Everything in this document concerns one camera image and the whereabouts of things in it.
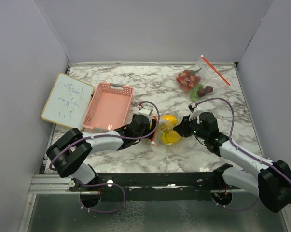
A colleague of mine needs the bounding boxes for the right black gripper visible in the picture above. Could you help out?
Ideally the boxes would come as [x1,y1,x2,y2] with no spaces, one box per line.
[173,114,208,140]

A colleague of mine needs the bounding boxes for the yellow fake banana bunch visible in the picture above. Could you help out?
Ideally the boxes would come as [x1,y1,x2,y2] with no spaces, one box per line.
[160,130,182,145]

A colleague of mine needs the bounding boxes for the zip bag with yellow fruit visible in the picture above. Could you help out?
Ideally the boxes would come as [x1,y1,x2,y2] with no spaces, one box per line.
[151,121,179,146]

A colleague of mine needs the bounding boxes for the pink plastic basket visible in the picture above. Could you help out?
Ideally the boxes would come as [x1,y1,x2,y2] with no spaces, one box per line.
[83,82,134,133]

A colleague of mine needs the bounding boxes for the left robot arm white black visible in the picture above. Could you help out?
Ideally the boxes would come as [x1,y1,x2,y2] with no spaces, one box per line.
[46,114,159,191]

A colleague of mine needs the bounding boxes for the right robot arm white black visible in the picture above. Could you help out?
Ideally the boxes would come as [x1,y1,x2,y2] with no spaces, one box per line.
[173,112,291,213]

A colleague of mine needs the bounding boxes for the zip bag with berries grapes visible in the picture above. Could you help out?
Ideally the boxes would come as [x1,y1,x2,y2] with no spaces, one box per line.
[174,55,231,102]

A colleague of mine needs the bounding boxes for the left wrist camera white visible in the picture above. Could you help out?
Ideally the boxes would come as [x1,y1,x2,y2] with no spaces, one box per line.
[138,106,153,120]

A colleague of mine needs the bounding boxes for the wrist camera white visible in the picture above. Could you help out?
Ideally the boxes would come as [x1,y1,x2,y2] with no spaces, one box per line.
[188,103,202,121]
[138,106,153,120]

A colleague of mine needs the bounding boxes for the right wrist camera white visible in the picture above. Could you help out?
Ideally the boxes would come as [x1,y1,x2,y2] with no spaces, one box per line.
[188,103,202,121]

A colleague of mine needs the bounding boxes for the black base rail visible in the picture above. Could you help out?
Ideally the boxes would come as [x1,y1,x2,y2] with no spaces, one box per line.
[69,171,242,202]

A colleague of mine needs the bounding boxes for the small whiteboard wooden frame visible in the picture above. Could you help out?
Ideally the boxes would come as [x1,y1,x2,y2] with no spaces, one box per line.
[41,73,95,130]

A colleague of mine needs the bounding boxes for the aluminium frame rail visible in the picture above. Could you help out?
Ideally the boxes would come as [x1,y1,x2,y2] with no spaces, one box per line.
[28,173,75,194]

